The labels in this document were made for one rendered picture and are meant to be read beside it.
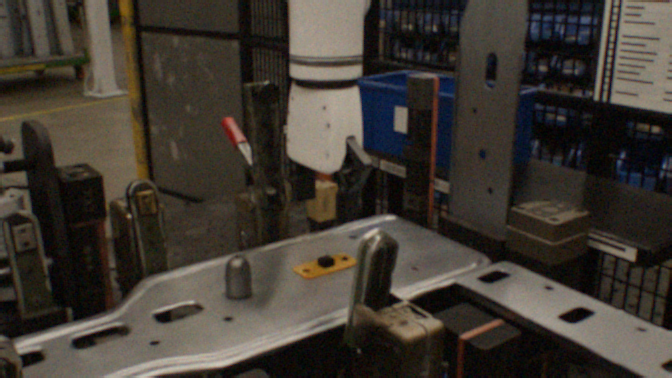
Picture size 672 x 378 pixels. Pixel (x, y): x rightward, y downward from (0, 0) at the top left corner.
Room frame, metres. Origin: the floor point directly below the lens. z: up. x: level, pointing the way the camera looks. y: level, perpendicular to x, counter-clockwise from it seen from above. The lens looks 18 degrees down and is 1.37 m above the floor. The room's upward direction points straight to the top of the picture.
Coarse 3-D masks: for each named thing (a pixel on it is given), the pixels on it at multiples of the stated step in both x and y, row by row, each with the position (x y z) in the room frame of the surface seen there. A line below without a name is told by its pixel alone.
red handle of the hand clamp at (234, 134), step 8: (224, 120) 1.00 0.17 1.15; (232, 120) 1.00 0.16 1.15; (224, 128) 1.00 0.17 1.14; (232, 128) 0.99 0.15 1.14; (232, 136) 0.98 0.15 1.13; (240, 136) 0.98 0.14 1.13; (232, 144) 0.97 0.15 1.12; (240, 144) 0.97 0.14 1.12; (240, 152) 0.96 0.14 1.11; (248, 152) 0.96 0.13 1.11; (248, 160) 0.95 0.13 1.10; (248, 168) 0.94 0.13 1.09; (272, 192) 0.90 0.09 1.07
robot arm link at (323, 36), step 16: (304, 0) 0.76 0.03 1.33; (320, 0) 0.76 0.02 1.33; (336, 0) 0.76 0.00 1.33; (352, 0) 0.77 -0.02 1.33; (304, 16) 0.76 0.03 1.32; (320, 16) 0.76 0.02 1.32; (336, 16) 0.76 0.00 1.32; (352, 16) 0.77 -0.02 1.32; (304, 32) 0.76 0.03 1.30; (320, 32) 0.76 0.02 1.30; (336, 32) 0.76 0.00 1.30; (352, 32) 0.77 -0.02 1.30; (304, 48) 0.76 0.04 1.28; (320, 48) 0.76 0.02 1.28; (336, 48) 0.76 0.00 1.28; (352, 48) 0.77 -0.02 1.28
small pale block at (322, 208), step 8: (320, 184) 0.94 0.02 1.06; (328, 184) 0.94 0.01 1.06; (336, 184) 0.94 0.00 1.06; (320, 192) 0.92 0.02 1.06; (328, 192) 0.93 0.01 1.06; (336, 192) 0.94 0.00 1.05; (312, 200) 0.94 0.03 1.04; (320, 200) 0.92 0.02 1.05; (328, 200) 0.93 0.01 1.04; (312, 208) 0.94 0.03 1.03; (320, 208) 0.92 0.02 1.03; (328, 208) 0.93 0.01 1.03; (312, 216) 0.94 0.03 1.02; (320, 216) 0.92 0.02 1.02; (328, 216) 0.93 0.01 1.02; (312, 224) 0.94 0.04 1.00; (320, 224) 0.92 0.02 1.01; (328, 224) 0.93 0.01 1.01; (312, 232) 0.94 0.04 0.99
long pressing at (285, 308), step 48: (288, 240) 0.88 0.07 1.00; (336, 240) 0.89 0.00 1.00; (432, 240) 0.89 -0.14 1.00; (144, 288) 0.73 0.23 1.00; (192, 288) 0.74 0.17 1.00; (288, 288) 0.74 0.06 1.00; (336, 288) 0.74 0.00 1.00; (432, 288) 0.75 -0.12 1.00; (48, 336) 0.62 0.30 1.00; (144, 336) 0.63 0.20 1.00; (192, 336) 0.63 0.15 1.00; (240, 336) 0.63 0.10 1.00; (288, 336) 0.63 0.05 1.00
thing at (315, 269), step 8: (320, 256) 0.80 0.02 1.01; (336, 256) 0.82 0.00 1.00; (304, 264) 0.80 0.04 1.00; (312, 264) 0.80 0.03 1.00; (320, 264) 0.79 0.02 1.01; (328, 264) 0.79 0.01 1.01; (336, 264) 0.80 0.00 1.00; (344, 264) 0.80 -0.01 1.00; (352, 264) 0.80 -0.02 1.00; (296, 272) 0.78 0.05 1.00; (312, 272) 0.78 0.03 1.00; (320, 272) 0.78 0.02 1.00; (328, 272) 0.78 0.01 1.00
